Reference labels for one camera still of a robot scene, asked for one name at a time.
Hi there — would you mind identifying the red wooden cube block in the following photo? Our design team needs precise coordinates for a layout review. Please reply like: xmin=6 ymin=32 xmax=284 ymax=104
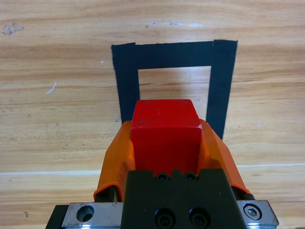
xmin=130 ymin=99 xmax=203 ymax=177

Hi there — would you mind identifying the black tape square outline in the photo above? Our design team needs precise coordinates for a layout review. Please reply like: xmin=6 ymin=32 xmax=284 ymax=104
xmin=111 ymin=39 xmax=238 ymax=141

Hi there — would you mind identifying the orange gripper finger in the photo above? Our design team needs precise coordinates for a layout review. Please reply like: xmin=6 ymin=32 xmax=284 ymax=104
xmin=196 ymin=118 xmax=254 ymax=201
xmin=93 ymin=120 xmax=137 ymax=203

